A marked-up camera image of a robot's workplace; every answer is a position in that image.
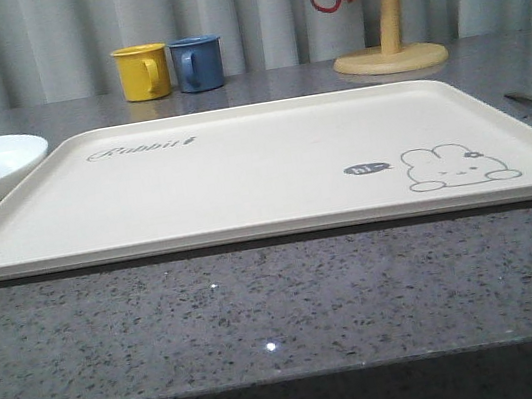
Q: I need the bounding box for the yellow mug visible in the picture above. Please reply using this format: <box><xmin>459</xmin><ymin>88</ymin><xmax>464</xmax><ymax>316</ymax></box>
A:
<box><xmin>110</xmin><ymin>42</ymin><xmax>172</xmax><ymax>102</ymax></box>

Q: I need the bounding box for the wooden mug tree stand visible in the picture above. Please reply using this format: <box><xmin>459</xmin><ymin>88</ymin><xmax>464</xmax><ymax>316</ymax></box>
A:
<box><xmin>333</xmin><ymin>0</ymin><xmax>449</xmax><ymax>75</ymax></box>

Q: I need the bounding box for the blue mug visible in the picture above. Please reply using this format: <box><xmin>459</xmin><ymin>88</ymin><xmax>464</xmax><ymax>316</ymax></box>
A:
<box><xmin>168</xmin><ymin>34</ymin><xmax>225</xmax><ymax>93</ymax></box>

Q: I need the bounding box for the cream rabbit serving tray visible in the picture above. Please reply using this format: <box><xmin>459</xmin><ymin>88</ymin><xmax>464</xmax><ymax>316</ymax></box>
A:
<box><xmin>0</xmin><ymin>80</ymin><xmax>532</xmax><ymax>279</ymax></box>

